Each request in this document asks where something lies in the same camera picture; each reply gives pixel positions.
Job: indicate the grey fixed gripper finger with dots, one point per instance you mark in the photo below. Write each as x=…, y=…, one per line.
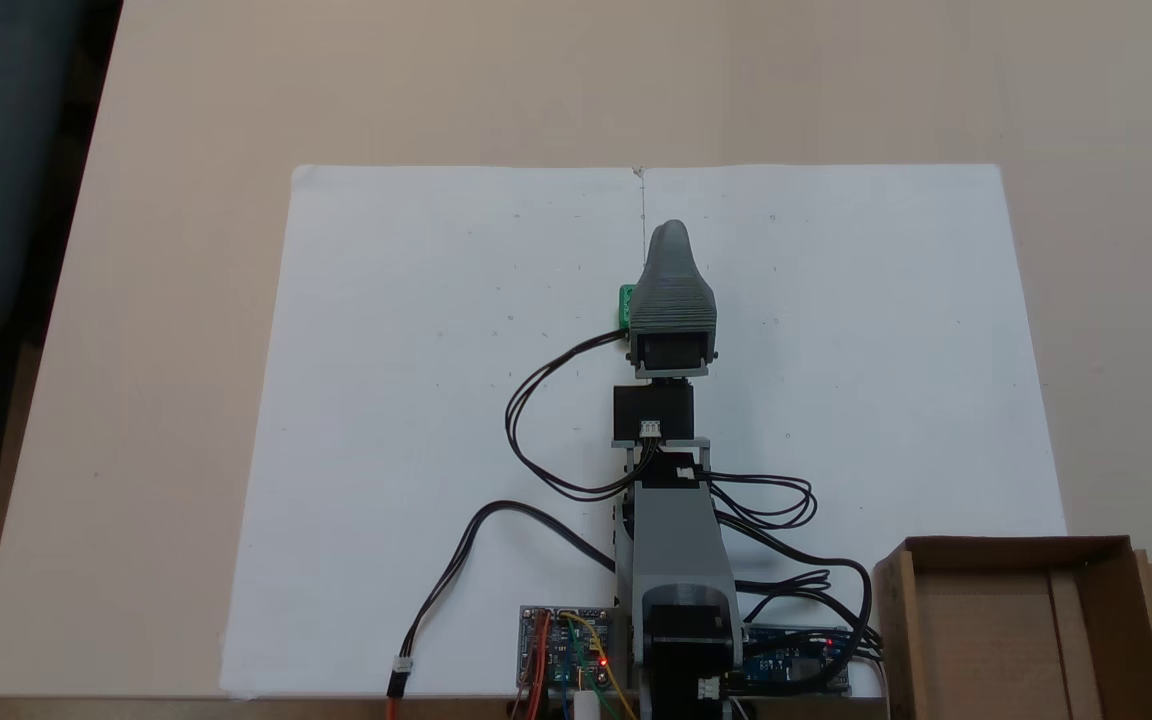
x=673, y=255

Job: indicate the white paper sheet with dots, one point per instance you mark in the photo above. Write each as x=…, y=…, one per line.
x=416, y=400

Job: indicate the grey motor driver circuit board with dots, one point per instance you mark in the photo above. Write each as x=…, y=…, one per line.
x=561, y=650

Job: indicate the brown cardboard box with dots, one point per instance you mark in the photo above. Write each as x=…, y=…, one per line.
x=996, y=640

